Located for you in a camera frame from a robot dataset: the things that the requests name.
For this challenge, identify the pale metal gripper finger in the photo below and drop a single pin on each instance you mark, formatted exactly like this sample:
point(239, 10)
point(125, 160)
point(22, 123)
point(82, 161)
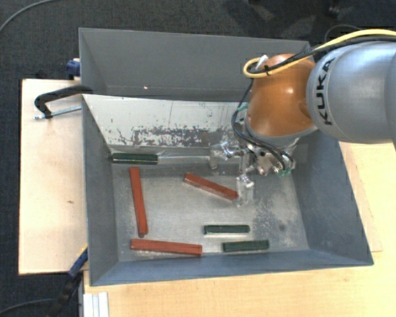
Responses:
point(225, 150)
point(245, 188)

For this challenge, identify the red-brown flat block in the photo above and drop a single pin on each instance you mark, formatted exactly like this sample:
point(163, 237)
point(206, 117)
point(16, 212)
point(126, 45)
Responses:
point(211, 186)
point(166, 247)
point(138, 200)

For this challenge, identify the dark green flat block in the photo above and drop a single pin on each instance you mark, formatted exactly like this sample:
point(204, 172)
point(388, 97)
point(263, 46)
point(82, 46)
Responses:
point(245, 246)
point(226, 229)
point(135, 158)

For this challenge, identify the grey metal bin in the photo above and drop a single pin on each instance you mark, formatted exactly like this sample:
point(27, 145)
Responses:
point(191, 210)

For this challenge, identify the pale wood board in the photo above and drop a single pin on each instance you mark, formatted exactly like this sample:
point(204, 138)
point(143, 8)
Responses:
point(52, 183)

